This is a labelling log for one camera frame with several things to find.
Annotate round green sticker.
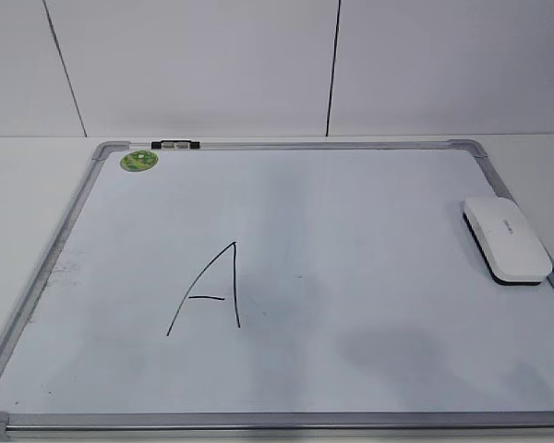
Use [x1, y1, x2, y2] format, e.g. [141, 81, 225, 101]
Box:
[120, 150, 159, 172]

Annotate white whiteboard eraser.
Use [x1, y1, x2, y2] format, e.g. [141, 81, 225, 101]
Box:
[464, 197, 553, 285]

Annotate black marker clip holder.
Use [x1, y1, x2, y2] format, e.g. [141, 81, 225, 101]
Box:
[151, 139, 200, 150]

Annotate white board with grey frame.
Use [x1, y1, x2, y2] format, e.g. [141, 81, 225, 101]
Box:
[0, 140, 554, 439]

